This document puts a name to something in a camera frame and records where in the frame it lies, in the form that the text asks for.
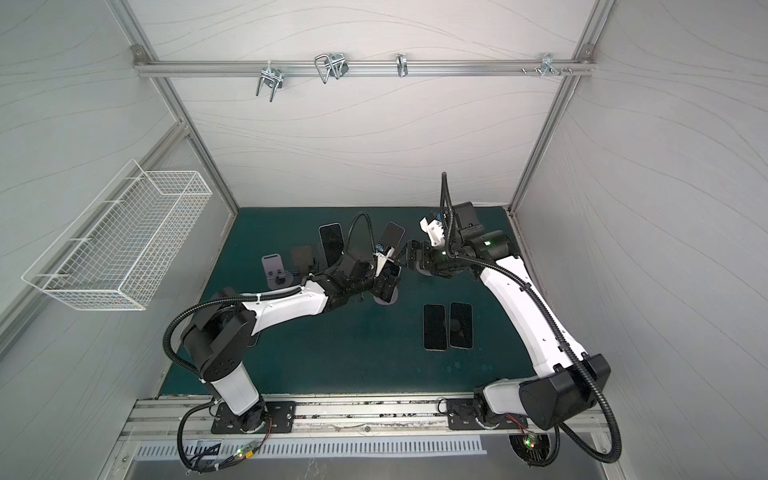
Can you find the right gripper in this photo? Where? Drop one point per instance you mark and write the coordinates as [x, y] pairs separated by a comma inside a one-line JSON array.
[[426, 256]]

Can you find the black back-left phone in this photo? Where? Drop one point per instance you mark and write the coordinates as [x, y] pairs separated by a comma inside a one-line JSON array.
[[332, 242]]

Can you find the white edged phone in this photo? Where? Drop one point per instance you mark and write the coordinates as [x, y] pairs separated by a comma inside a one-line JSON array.
[[461, 326]]

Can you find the aluminium cross rail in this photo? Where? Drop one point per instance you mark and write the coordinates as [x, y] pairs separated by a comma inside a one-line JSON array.
[[370, 68]]

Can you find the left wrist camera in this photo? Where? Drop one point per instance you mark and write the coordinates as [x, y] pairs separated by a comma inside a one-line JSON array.
[[383, 255]]

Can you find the purple round stand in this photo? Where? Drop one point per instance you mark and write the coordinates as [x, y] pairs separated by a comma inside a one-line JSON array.
[[383, 302], [277, 276], [425, 270]]

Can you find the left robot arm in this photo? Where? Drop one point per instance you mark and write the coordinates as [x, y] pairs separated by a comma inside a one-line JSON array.
[[210, 339]]

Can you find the purple phone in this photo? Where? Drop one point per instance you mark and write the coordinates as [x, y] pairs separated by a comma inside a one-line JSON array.
[[434, 328], [390, 239]]

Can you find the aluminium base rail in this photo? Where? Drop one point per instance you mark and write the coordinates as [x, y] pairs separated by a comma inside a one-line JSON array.
[[313, 415]]

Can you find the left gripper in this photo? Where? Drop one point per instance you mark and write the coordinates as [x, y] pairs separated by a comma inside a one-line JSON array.
[[384, 286]]

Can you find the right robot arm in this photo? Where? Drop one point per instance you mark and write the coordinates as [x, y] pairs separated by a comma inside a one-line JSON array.
[[567, 380]]

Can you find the black folding phone stand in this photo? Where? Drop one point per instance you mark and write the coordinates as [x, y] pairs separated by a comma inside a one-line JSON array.
[[303, 259]]

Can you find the white wire basket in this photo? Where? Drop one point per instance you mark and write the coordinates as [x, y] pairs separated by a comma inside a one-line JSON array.
[[114, 255]]

